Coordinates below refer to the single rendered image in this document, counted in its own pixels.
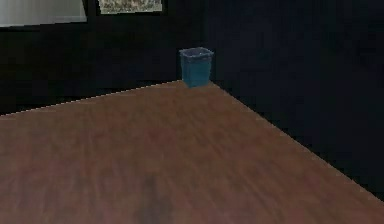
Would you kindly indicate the blue waste bin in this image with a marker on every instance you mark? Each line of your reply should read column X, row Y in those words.
column 196, row 70

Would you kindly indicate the black framed wall picture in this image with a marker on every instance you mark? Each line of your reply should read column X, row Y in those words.
column 130, row 5

